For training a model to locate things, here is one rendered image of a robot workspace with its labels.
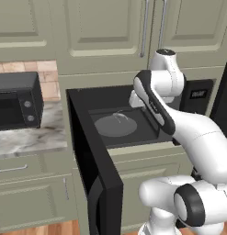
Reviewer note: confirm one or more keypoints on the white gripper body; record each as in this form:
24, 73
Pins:
135, 101

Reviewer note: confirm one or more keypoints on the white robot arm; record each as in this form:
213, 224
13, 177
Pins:
203, 143

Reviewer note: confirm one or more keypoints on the black built-in microwave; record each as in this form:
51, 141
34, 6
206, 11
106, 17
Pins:
118, 101

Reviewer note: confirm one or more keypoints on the grey microwave turntable plate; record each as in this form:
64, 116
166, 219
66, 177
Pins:
111, 127

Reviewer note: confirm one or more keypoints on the beige cupboard below microwave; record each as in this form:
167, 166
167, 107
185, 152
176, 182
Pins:
148, 168

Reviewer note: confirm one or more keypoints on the black microwave door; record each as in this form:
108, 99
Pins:
99, 165

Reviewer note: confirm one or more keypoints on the beige base cupboard door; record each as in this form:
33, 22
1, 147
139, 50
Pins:
29, 202

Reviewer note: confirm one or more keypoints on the black tall appliance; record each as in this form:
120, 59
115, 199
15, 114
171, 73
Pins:
223, 98

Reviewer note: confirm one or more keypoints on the beige drawer front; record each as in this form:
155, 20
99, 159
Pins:
41, 165

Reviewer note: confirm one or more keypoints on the black toaster oven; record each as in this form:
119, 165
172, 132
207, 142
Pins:
13, 101

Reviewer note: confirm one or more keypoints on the beige wall cupboard door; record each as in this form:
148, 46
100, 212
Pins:
20, 27
197, 24
102, 27

